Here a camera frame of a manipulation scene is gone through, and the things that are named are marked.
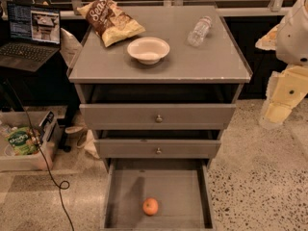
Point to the beige shoe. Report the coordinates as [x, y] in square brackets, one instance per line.
[73, 129]

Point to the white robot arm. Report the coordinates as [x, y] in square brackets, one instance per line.
[291, 42]

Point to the grey drawer cabinet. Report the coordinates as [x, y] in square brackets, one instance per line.
[212, 73]

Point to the grey top drawer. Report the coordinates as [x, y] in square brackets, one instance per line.
[157, 116]

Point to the orange fruit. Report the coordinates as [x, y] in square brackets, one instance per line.
[150, 206]

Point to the yellow brown chip bag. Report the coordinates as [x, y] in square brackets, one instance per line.
[109, 21]

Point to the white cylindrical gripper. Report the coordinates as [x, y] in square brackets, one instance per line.
[294, 38]

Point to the green snack bag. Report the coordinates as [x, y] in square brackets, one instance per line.
[22, 141]

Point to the clear plastic storage bin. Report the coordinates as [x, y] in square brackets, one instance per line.
[50, 135]

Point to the grey middle drawer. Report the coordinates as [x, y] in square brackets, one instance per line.
[186, 149]

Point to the grey open bottom drawer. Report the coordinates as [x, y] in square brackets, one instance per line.
[180, 187]

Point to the black open laptop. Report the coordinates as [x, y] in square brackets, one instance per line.
[34, 36]

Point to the white paper bag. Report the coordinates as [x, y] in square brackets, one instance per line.
[70, 47]

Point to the white bowl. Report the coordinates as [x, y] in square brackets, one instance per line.
[148, 50]

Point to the clear plastic water bottle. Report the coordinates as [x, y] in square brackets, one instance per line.
[201, 29]

